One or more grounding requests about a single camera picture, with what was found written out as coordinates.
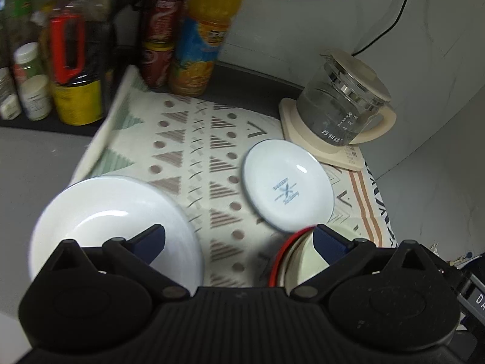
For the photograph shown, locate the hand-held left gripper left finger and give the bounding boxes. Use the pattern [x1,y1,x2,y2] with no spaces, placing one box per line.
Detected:
[49,224,191,303]

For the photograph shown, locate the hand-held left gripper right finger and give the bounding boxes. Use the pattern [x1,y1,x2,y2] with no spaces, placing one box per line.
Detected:
[290,224,433,303]

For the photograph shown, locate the cream bowl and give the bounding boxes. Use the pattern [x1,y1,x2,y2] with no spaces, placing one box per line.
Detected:
[281,225,355,289]

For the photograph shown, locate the white deep plate script print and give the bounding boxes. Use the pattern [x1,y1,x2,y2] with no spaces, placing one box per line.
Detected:
[28,176,205,288]

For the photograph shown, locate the red and black bowl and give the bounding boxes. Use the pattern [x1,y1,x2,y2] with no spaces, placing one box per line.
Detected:
[268,227,316,288]

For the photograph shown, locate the small white plate blue print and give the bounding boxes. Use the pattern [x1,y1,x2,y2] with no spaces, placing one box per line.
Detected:
[242,139,335,234]

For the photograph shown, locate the patterned fringed placemat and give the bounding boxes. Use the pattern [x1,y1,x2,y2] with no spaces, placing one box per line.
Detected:
[70,64,398,289]

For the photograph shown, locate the cream kettle base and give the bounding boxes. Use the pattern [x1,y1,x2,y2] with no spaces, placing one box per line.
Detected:
[279,98,366,171]

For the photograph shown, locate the red soda can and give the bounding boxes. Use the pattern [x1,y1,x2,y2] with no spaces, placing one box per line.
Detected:
[146,0,187,46]
[139,42,176,89]

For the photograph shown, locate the white plastic jar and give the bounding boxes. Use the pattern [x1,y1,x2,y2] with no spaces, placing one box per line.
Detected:
[19,75,53,121]

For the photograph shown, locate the orange juice bottle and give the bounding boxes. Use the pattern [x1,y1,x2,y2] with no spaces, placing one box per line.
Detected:
[169,0,243,98]

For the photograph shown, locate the small green jar white cap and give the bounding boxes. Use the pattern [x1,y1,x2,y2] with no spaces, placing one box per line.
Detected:
[13,42,45,80]

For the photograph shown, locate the green label sauce bottle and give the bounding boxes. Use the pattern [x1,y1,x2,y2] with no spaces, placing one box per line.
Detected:
[5,0,41,46]

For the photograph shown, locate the glass kettle cream handle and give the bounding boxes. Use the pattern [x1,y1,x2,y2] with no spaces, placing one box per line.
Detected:
[296,50,397,147]

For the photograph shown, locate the soy sauce bottle red handle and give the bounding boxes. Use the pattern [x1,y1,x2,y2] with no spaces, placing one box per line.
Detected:
[40,0,105,126]

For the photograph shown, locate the black power cable with plug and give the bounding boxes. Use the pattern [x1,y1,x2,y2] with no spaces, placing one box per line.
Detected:
[352,0,431,56]

